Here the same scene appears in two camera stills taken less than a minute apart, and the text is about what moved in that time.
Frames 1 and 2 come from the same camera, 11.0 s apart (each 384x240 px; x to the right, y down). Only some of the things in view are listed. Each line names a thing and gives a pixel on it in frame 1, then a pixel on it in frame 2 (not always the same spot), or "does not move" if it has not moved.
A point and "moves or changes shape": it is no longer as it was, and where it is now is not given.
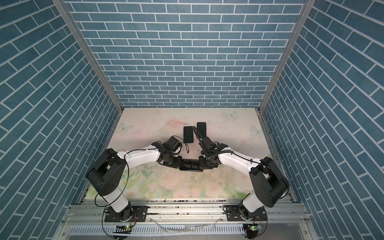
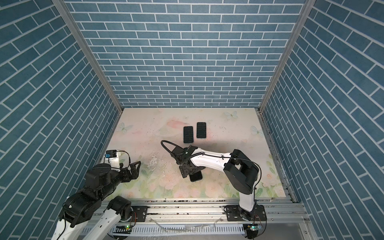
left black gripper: [177, 164] -> [127, 177]
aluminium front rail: [184, 212] does not move
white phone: [191, 164] moves or changes shape
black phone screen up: [188, 131] does not move
